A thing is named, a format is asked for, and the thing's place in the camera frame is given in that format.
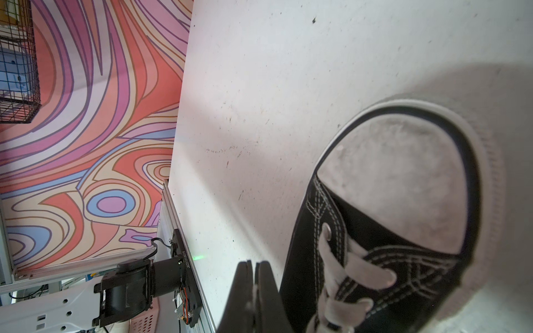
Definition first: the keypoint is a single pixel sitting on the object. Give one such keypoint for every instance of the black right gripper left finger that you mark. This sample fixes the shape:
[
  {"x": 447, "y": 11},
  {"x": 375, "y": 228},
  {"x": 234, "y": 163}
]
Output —
[{"x": 238, "y": 315}]

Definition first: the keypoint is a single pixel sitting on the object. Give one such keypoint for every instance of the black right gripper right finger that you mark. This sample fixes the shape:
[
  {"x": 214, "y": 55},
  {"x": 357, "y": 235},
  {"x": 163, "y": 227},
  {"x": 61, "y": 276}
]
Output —
[{"x": 270, "y": 313}]

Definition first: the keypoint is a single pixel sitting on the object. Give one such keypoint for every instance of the black sneaker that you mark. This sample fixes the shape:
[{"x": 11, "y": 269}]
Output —
[{"x": 399, "y": 223}]

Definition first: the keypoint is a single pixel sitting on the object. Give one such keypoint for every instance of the black wire basket left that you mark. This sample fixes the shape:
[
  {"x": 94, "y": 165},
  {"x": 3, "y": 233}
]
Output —
[{"x": 20, "y": 84}]

